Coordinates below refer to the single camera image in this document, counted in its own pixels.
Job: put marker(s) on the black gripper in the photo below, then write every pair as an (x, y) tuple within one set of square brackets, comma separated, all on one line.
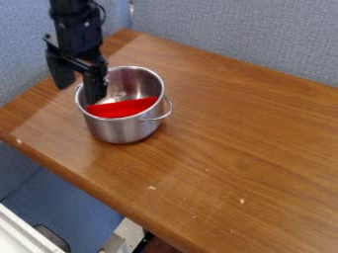
[(74, 52)]

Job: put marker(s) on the red cloth object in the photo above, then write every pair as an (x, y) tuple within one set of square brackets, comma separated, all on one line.
[(122, 109)]

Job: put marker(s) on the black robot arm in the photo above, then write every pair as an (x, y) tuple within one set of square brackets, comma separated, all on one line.
[(78, 6)]

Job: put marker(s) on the white appliance lower left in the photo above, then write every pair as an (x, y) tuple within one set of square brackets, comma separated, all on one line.
[(19, 238)]

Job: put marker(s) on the metal pot with handles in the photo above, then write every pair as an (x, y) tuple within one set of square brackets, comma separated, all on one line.
[(130, 82)]

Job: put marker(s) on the white table leg bracket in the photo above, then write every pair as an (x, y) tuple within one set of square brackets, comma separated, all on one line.
[(124, 239)]

